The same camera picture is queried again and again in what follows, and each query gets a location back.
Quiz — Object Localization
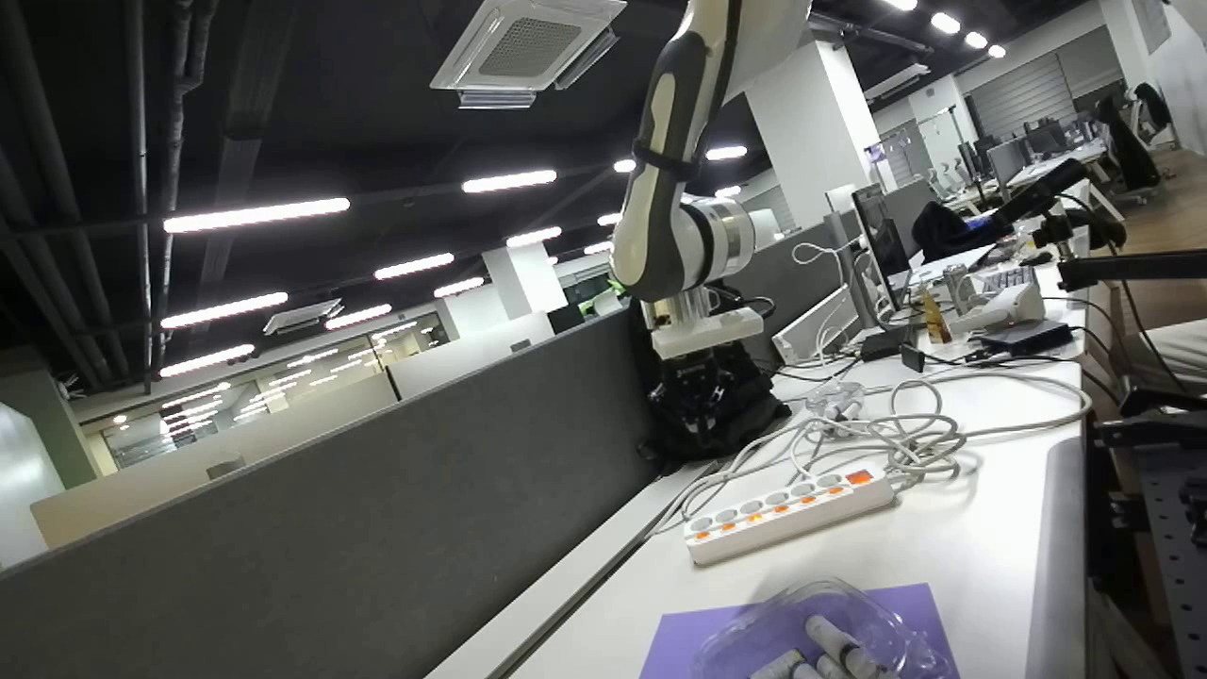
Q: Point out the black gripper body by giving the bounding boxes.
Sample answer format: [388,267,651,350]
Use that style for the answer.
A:
[643,344,767,442]

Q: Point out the white power strip orange switches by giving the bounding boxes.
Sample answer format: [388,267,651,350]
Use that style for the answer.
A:
[684,460,906,570]

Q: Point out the clear plastic bowl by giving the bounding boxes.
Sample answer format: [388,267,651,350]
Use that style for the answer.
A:
[695,577,934,679]

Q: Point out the black computer monitor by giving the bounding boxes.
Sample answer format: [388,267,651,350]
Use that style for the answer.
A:
[847,180,914,315]

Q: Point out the gray marker pen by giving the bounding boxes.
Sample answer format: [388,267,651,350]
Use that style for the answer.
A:
[803,609,874,679]
[758,643,821,679]

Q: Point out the purple mat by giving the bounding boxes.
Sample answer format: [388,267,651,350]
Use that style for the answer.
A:
[638,582,964,679]

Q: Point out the white square column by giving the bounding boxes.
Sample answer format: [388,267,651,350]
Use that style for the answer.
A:
[739,35,885,233]

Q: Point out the long ceiling tube light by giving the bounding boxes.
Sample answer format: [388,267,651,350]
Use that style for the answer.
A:
[456,165,560,201]
[159,193,357,240]
[154,339,260,384]
[368,250,461,285]
[154,285,294,335]

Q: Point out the black office chair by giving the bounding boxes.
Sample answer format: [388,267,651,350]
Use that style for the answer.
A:
[909,197,1009,265]

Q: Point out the white cylindrical device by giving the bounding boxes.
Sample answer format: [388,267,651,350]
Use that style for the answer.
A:
[943,260,1047,333]

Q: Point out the black flat device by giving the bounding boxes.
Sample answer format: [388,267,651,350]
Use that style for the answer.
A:
[977,315,1075,357]

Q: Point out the gray desk partition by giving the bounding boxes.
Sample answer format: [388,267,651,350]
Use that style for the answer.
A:
[0,305,710,679]

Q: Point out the white ceiling air conditioner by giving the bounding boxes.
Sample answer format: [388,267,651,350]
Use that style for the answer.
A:
[426,0,628,114]

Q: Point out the black perforated breadboard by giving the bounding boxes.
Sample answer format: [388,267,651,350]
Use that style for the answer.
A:
[1127,433,1207,679]

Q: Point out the white cable bundle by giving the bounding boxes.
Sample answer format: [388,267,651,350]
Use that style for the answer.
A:
[643,364,1092,540]

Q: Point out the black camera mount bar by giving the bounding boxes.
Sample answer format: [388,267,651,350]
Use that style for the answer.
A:
[1052,245,1207,294]

